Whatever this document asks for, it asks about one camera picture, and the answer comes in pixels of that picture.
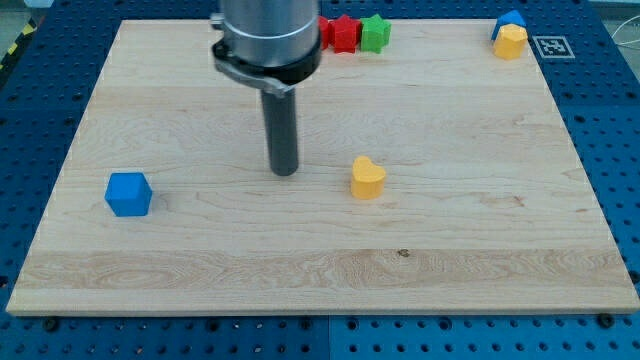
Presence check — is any red block behind arm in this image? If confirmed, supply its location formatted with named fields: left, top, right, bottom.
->
left=318, top=16, right=330, bottom=50

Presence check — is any blue cube block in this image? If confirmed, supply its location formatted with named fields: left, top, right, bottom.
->
left=104, top=172, right=153, bottom=217

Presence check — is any wooden board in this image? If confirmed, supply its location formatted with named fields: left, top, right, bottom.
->
left=7, top=20, right=639, bottom=316

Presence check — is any yellow heart block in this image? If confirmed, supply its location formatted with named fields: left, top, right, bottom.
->
left=350, top=156, right=387, bottom=200

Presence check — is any red star block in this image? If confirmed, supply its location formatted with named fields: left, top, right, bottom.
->
left=329, top=14, right=362, bottom=53

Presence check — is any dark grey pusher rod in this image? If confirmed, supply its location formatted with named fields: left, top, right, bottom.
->
left=261, top=89, right=299, bottom=176

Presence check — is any white cable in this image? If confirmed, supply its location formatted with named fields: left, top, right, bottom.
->
left=608, top=14, right=640, bottom=51

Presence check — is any green star block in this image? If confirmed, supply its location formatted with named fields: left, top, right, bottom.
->
left=360, top=14, right=391, bottom=54

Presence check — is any white fiducial marker tag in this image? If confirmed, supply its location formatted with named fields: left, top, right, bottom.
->
left=533, top=35, right=575, bottom=59

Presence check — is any blue pentagon block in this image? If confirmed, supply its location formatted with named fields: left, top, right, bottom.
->
left=491, top=10, right=527, bottom=41

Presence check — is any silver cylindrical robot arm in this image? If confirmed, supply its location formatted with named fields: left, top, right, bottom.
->
left=210, top=0, right=321, bottom=176

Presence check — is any yellow hexagon block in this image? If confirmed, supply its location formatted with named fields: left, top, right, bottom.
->
left=493, top=24, right=528, bottom=60

